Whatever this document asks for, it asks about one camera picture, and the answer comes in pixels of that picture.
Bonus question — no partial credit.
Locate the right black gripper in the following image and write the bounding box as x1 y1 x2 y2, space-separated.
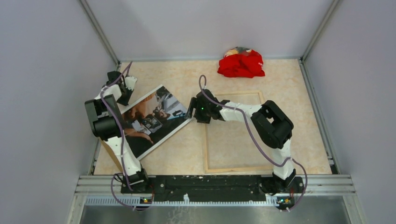
184 98 211 125

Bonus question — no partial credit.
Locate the printed photo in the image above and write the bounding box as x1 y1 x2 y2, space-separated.
122 85 191 160

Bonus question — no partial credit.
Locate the wooden picture frame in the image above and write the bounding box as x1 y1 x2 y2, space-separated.
202 90 276 175

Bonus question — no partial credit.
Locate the brown cardboard backing board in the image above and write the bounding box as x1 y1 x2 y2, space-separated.
101 140 122 172

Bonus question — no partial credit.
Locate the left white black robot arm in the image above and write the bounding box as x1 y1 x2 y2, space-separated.
85 71 150 193

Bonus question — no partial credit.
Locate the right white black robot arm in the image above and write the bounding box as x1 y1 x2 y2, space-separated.
185 89 307 196

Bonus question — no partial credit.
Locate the red cloth bundle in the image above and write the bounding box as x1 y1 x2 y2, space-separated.
217 47 265 78

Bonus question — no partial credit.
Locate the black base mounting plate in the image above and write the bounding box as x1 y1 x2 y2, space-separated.
120 175 304 202

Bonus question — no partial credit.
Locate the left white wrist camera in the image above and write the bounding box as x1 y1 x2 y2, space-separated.
124 76 138 91

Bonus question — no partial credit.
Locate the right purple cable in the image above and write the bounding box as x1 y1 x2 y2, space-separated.
198 75 308 211

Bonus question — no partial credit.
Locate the aluminium rail front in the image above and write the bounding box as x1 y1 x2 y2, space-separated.
67 174 366 224

